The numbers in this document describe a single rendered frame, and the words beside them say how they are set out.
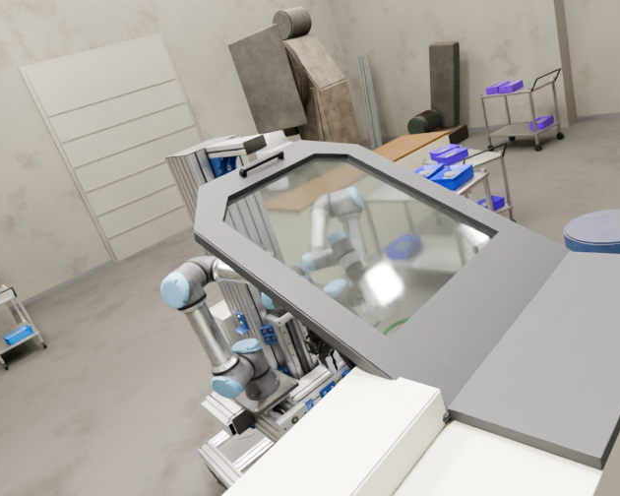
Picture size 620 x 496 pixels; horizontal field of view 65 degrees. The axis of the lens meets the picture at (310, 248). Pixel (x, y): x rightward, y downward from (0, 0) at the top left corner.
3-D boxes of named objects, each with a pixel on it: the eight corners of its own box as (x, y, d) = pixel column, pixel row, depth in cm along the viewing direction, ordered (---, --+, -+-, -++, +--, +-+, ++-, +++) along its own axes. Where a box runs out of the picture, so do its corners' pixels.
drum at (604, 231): (687, 325, 311) (682, 212, 284) (636, 364, 293) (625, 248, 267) (607, 301, 357) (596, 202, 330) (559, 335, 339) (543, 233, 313)
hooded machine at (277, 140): (292, 181, 1074) (274, 124, 1032) (306, 181, 1031) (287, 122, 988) (269, 192, 1043) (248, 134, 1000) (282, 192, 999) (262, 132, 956)
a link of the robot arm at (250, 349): (274, 360, 205) (263, 333, 200) (258, 381, 194) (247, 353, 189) (250, 360, 210) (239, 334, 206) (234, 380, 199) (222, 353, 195)
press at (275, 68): (393, 200, 730) (339, -10, 632) (332, 236, 666) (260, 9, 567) (332, 198, 845) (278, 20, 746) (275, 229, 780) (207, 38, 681)
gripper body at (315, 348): (322, 341, 170) (312, 312, 166) (340, 346, 164) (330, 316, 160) (307, 354, 166) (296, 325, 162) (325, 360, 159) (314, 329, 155)
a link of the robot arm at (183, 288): (260, 377, 194) (200, 257, 178) (241, 403, 182) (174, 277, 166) (237, 379, 200) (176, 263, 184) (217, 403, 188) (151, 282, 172)
